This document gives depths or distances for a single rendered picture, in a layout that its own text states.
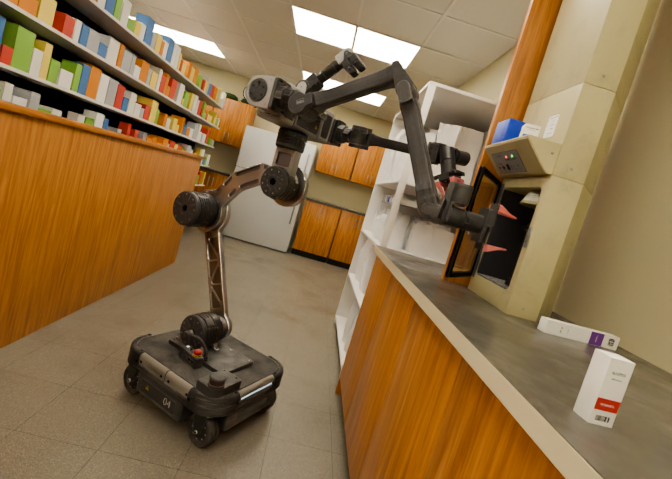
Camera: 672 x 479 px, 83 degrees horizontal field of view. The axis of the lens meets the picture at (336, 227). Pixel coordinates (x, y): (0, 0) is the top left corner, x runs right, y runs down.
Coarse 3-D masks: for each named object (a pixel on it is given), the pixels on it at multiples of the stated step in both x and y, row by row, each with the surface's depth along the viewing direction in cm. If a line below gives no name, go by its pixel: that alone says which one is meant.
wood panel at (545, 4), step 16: (544, 0) 150; (560, 0) 150; (528, 16) 151; (544, 16) 151; (528, 32) 151; (544, 32) 151; (528, 48) 152; (544, 48) 152; (512, 64) 152; (528, 64) 152; (512, 80) 153; (528, 80) 153; (512, 96) 153; (528, 96) 154; (496, 112) 154; (512, 112) 154; (480, 160) 157; (496, 176) 156; (464, 208) 159; (448, 256) 161
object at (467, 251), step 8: (480, 168) 126; (480, 184) 130; (488, 184) 137; (480, 192) 132; (488, 192) 140; (496, 192) 148; (480, 200) 135; (488, 200) 143; (456, 240) 128; (464, 240) 133; (464, 248) 136; (472, 248) 144; (464, 256) 139; (472, 256) 147; (448, 264) 129; (456, 264) 134; (464, 264) 142; (472, 264) 151
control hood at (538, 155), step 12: (492, 144) 143; (504, 144) 134; (516, 144) 127; (528, 144) 120; (540, 144) 119; (552, 144) 119; (528, 156) 124; (540, 156) 119; (552, 156) 119; (528, 168) 127; (540, 168) 121; (552, 168) 120
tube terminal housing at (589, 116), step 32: (576, 96) 119; (608, 96) 118; (544, 128) 132; (576, 128) 119; (608, 128) 124; (576, 160) 120; (544, 192) 121; (576, 192) 121; (544, 224) 121; (576, 224) 129; (544, 256) 122; (480, 288) 145; (512, 288) 124; (544, 288) 123
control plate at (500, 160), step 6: (510, 150) 132; (516, 150) 128; (492, 156) 147; (498, 156) 142; (504, 156) 138; (510, 156) 134; (516, 156) 130; (498, 162) 145; (504, 162) 140; (510, 162) 136; (516, 162) 132; (522, 162) 129; (498, 168) 147; (510, 168) 138; (516, 168) 134; (522, 168) 131
